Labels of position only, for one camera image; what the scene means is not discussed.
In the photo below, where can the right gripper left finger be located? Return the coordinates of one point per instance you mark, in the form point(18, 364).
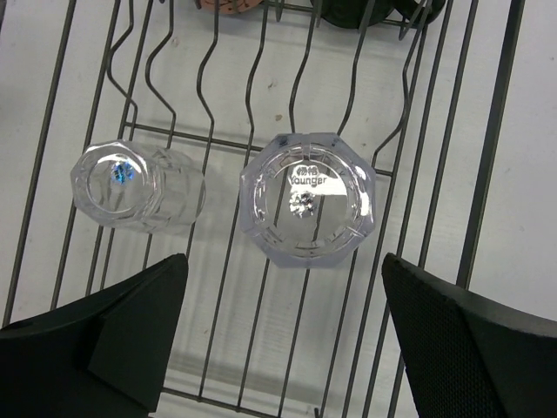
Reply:
point(104, 355)

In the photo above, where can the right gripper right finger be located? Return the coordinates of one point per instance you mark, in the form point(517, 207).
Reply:
point(466, 355)

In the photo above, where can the small clear glass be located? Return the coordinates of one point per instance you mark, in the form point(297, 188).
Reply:
point(140, 187)

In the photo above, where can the large clear faceted glass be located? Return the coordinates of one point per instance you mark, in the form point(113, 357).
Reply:
point(307, 200)

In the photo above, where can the black wire dish rack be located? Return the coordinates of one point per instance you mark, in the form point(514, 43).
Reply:
point(253, 339)

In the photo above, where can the pink mug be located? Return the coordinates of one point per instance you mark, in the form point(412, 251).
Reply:
point(227, 7)

